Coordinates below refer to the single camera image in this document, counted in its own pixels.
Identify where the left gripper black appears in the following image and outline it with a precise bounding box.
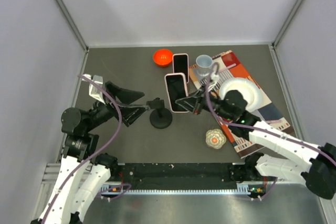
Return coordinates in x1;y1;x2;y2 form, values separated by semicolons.
85;80;151;131

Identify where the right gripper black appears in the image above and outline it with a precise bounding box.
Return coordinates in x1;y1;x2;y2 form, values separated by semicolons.
176;84;234;121

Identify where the black round-base phone stand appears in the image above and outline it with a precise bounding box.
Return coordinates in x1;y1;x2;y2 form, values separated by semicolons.
146;98;173;129

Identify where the phone with pink case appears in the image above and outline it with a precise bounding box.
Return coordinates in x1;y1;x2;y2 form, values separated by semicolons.
172;53;189;83

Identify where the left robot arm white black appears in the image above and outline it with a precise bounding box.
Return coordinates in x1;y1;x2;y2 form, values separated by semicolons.
32;74;150;223

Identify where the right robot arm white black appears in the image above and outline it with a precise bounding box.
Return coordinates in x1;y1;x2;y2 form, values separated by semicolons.
176;89;335;200

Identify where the light blue mug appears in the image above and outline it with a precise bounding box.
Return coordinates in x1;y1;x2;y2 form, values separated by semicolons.
196;55;213;76

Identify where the floral patterned small dish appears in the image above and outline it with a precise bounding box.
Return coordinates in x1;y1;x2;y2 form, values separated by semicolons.
205;129;227;150

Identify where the pink plastic utensil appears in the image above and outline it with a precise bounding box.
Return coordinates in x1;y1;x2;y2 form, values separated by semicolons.
219;63;236;72

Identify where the orange plastic bowl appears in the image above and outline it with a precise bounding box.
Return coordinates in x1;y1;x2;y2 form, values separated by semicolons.
153;49;173;67

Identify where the white paper plate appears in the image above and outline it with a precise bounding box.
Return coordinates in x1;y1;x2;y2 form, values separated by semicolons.
219;78;263;112

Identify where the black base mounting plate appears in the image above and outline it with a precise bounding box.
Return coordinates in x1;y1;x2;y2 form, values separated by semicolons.
108;163;253;189

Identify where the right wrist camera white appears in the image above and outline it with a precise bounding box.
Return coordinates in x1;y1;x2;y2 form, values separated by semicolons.
202;73;220;92

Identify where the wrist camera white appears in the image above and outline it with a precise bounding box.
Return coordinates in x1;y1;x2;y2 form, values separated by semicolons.
202;73;220;92
83;74;105;104

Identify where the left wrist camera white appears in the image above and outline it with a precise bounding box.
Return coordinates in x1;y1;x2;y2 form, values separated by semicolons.
83;74;105;104

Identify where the grey slotted cable duct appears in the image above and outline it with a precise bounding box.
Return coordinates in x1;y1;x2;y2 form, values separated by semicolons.
99;183;266;195

